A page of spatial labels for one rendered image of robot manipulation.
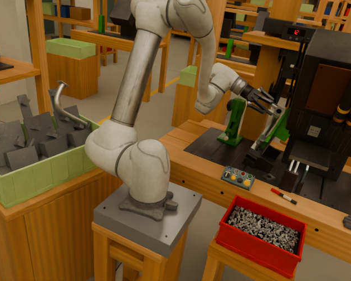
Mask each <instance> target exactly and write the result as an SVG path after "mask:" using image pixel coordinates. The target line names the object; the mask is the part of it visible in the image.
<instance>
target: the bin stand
mask: <svg viewBox="0 0 351 281"><path fill-rule="evenodd" d="M218 232H219V229H218V231H217V232H216V234H215V236H214V238H213V239H212V241H211V242H210V244H209V247H208V251H207V255H208V257H207V261H206V266H205V269H204V273H203V277H202V281H221V279H222V275H223V271H224V269H225V265H228V266H229V267H231V268H233V269H235V270H237V271H238V272H240V273H242V274H244V275H246V276H248V277H250V278H252V279H254V280H256V281H294V280H295V275H296V270H297V267H298V263H297V265H296V267H295V269H294V273H293V278H290V279H288V278H286V277H284V276H282V275H280V274H278V273H276V272H274V271H272V270H270V269H268V268H265V267H263V266H262V265H260V264H258V263H255V262H254V261H252V260H250V259H248V258H245V257H244V256H241V255H239V254H237V253H235V252H233V251H231V250H229V249H227V248H225V247H223V246H221V245H219V244H217V243H216V241H215V239H216V237H217V235H218Z"/></svg>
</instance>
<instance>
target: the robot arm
mask: <svg viewBox="0 0 351 281"><path fill-rule="evenodd" d="M130 8H131V12H132V14H133V16H134V18H135V26H136V29H137V30H138V31H137V33H136V37H135V40H134V43H133V47H132V50H131V53H130V56H129V60H128V63H127V66H126V69H125V73H124V76H123V79H122V82H121V86H120V89H119V92H118V95H117V98H116V102H115V105H114V109H113V112H112V115H111V118H110V119H107V120H105V121H104V122H102V124H101V126H100V127H99V129H96V130H94V131H93V132H92V133H90V134H89V136H88V137H87V139H86V142H85V152H86V155H87V156H88V158H89V159H90V160H91V162H92V163H93V164H95V165H96V166H98V167H99V168H101V169H102V170H104V171H105V172H107V173H109V174H111V175H113V176H116V177H119V178H120V179H121V180H122V181H123V182H124V183H125V184H126V185H127V186H128V187H129V194H128V195H127V197H126V198H125V199H124V201H123V202H121V203H120V204H119V210H122V211H129V212H132V213H135V214H138V215H142V216H145V217H148V218H151V219H153V220H154V221H157V222H160V221H161V220H162V216H163V213H164V211H165V209H168V210H177V206H178V203H176V202H175V201H173V200H171V199H172V198H173V192H171V191H167V189H168V185H169V178H170V159H169V154H168V151H167V149H166V147H165V146H164V145H163V144H162V143H161V142H159V141H157V140H154V139H143V140H140V141H138V142H137V130H136V128H135V127H134V123H135V120H136V118H137V115H138V111H139V108H140V105H141V102H142V99H143V96H144V92H145V89H146V87H147V83H148V80H149V77H150V73H151V71H152V68H153V64H154V61H155V58H156V55H157V52H158V49H159V45H160V42H161V40H162V39H164V38H165V37H166V35H167V34H168V32H169V31H170V30H171V29H172V28H177V29H180V30H184V31H188V32H189V33H190V34H191V35H192V36H193V37H194V38H195V39H196V40H197V41H198V42H199V43H200V44H201V46H202V56H201V65H200V70H199V78H198V92H197V100H196V102H195V105H194V107H195V110H196V111H198V112H199V113H201V114H203V115H205V114H208V113H210V112H211V111H212V110H213V109H214V108H215V107H216V106H217V105H218V103H219V102H220V101H221V99H222V97H223V96H224V94H225V93H226V91H227V90H230V91H232V92H233V93H235V94H236V95H239V94H240V96H241V97H243V98H244V99H246V100H247V107H250V108H252V109H254V110H256V111H257V112H259V113H261V114H263V113H267V114H268V115H270V116H272V115H273V116H274V117H275V118H276V119H278V118H279V117H277V116H275V115H274V114H273V111H272V110H270V109H267V108H265V107H264V106H263V105H262V104H261V103H260V102H259V101H258V99H260V100H262V101H264V102H266V103H268V104H270V106H271V107H272V108H274V109H276V108H277V106H278V105H277V104H275V103H274V98H273V97H272V96H271V95H270V94H268V93H267V92H266V91H265V90H264V89H263V88H262V87H260V88H259V89H255V88H254V87H252V86H251V85H249V84H247V81H246V80H245V79H243V78H242V77H240V76H239V75H238V74H237V73H236V72H235V71H234V70H232V69H231V68H230V67H228V66H226V65H224V64H222V63H219V62H218V63H215V64H214V65H213V62H214V59H215V53H216V39H215V32H214V25H213V20H212V15H211V12H210V10H209V8H208V5H207V3H206V1H205V0H131V4H130ZM210 78H211V79H212V80H211V82H210V83H209V80H210ZM259 92H261V94H263V95H264V96H265V97H264V96H262V95H261V94H259ZM250 102H254V103H255V104H256V105H257V106H258V107H259V108H258V107H257V106H255V105H253V104H251V103H250Z"/></svg>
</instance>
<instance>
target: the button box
mask: <svg viewBox="0 0 351 281"><path fill-rule="evenodd" d="M228 167H230V166H228V165H227V166H226V168H225V170H224V172H223V174H222V176H221V180H224V181H226V182H229V183H231V184H233V185H236V186H238V187H241V188H244V189H246V190H248V191H249V190H250V189H251V187H252V185H253V183H254V181H255V176H254V175H252V177H251V178H248V175H250V174H249V173H246V172H244V173H245V175H244V176H243V175H241V172H243V171H241V170H239V169H238V172H237V173H235V169H236V168H233V167H232V169H231V170H228ZM225 172H228V173H229V177H225V176H224V173H225ZM232 175H235V176H236V179H235V180H232V179H231V176H232ZM238 178H242V182H241V183H239V182H238V181H237V179H238ZM245 180H249V182H250V185H249V186H245V185H244V181H245Z"/></svg>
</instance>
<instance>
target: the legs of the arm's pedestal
mask: <svg viewBox="0 0 351 281"><path fill-rule="evenodd" d="M187 232H188V227H187V228H186V230H185V232H184V234H183V235H182V237H181V238H180V240H179V242H178V243H177V245H176V246H175V248H174V250H173V251H172V253H171V255H170V256H169V258H168V259H167V258H165V257H164V259H163V260H162V262H161V263H158V262H156V261H154V260H152V259H150V258H148V257H146V256H144V255H142V254H140V253H138V252H136V251H134V250H132V249H130V248H128V247H126V246H124V245H122V244H120V243H118V242H116V241H114V240H112V239H110V238H107V237H106V236H104V235H101V234H99V233H98V232H96V231H94V278H95V281H115V270H116V260H118V261H119V262H121V263H123V280H122V281H178V279H179V273H180V269H181V264H182V258H183V253H184V247H185V244H186V238H187ZM139 272H141V273H142V276H141V275H139Z"/></svg>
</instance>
